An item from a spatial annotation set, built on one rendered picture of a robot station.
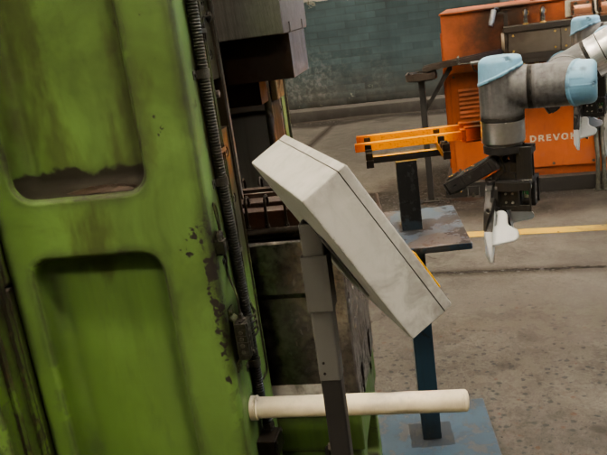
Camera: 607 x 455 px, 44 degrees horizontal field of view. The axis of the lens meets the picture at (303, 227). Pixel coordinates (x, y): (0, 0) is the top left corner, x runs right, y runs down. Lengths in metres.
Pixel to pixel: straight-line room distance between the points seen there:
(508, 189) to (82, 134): 0.81
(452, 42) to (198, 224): 3.99
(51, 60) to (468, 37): 4.00
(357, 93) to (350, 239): 8.45
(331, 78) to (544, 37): 4.81
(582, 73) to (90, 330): 1.07
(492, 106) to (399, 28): 8.02
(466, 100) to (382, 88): 4.23
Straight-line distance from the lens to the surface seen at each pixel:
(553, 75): 1.32
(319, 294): 1.23
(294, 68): 1.64
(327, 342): 1.27
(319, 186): 1.02
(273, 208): 1.72
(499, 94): 1.32
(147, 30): 1.38
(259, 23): 1.59
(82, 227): 1.50
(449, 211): 2.40
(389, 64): 9.38
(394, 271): 1.08
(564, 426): 2.66
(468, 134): 2.23
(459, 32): 5.24
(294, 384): 1.86
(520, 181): 1.36
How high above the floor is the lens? 1.41
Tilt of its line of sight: 16 degrees down
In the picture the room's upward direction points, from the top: 8 degrees counter-clockwise
